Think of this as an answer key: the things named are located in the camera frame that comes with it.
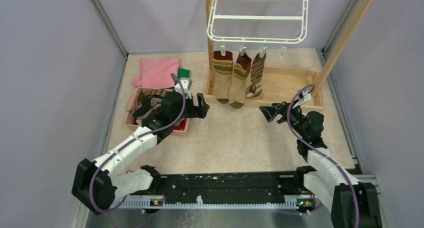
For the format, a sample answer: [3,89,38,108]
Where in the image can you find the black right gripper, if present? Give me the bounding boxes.
[259,98,307,138]

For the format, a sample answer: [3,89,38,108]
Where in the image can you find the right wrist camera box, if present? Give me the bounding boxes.
[292,91,312,109]

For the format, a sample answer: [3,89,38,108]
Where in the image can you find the wooden rack post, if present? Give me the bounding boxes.
[312,0,374,97]
[204,0,217,91]

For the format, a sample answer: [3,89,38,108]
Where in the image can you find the brown beige striped sock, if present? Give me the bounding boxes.
[246,53,267,98]

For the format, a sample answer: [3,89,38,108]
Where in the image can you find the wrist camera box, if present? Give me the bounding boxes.
[292,91,312,109]
[175,78,193,99]

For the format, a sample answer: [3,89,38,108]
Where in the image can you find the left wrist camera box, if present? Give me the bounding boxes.
[175,78,193,99]

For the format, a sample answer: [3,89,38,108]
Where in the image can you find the white cable duct strip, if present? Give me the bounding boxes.
[111,195,312,210]

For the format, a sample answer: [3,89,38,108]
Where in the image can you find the pink perforated basket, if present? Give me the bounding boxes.
[123,87,190,136]

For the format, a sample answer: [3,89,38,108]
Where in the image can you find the left wooden rack post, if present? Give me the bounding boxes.
[204,0,217,91]

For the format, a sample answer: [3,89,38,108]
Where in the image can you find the white clip drying hanger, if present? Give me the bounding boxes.
[206,0,309,45]

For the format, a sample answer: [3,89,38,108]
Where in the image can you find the green cloth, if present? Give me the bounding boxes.
[177,68,191,80]

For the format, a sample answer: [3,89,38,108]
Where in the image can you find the wooden rack base tray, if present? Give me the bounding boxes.
[203,66,324,112]

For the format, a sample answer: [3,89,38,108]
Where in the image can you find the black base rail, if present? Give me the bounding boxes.
[132,171,313,196]

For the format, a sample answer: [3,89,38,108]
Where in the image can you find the pink towel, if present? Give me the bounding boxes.
[131,58,180,89]

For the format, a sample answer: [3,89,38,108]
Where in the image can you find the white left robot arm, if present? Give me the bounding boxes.
[71,91,210,215]

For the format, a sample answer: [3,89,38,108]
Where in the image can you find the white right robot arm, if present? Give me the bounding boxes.
[259,102,383,227]

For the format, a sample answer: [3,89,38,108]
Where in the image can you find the right wooden rack post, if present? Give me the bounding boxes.
[312,0,374,97]

